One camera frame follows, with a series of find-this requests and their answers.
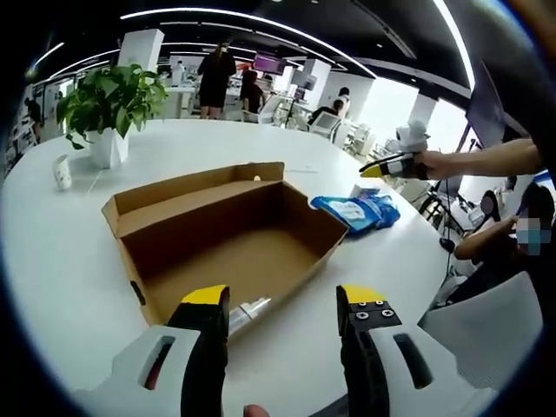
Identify green potted plant white pot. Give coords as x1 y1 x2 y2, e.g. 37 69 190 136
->
56 63 169 169

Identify purple screen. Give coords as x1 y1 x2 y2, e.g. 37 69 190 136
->
254 51 286 73

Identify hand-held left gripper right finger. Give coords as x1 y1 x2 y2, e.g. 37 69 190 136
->
335 284 499 417

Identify person's right hand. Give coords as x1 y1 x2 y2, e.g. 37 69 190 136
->
407 149 453 180

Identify large dark monitor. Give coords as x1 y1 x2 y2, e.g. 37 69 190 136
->
467 60 509 136

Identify blue wipes pack soft item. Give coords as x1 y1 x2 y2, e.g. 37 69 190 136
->
308 195 379 232

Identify brown cardboard shoe box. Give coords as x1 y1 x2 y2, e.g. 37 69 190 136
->
101 161 350 338

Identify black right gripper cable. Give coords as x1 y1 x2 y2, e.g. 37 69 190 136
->
434 176 457 244

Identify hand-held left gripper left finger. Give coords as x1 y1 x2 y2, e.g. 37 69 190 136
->
73 284 231 417

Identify blue tissue pack soft item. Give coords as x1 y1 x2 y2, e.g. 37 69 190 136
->
367 194 401 230

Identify white chair back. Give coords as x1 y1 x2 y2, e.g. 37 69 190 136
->
417 271 545 390

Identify white paper cup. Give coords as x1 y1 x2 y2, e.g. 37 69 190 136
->
52 154 73 191

